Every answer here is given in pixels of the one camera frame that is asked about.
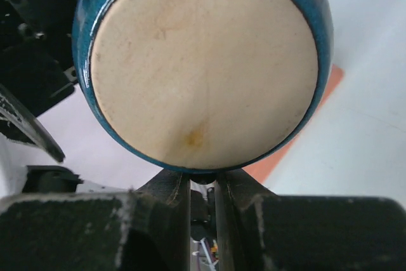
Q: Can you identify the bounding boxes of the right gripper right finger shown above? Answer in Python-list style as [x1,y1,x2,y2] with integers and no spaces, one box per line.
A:
[215,169,405,270]

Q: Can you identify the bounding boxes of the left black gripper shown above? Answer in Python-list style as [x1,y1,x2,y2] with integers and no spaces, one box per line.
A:
[1,0,78,162]

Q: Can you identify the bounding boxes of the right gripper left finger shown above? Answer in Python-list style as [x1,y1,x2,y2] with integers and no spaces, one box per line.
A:
[1,170,190,270]

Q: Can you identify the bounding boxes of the blue mug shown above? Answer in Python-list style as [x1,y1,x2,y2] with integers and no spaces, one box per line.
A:
[72,0,334,174]

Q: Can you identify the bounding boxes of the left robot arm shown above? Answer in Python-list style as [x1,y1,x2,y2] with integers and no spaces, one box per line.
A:
[1,0,108,197]

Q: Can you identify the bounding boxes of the salmon plastic tray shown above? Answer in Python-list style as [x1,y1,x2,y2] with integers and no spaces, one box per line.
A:
[240,63,345,186]

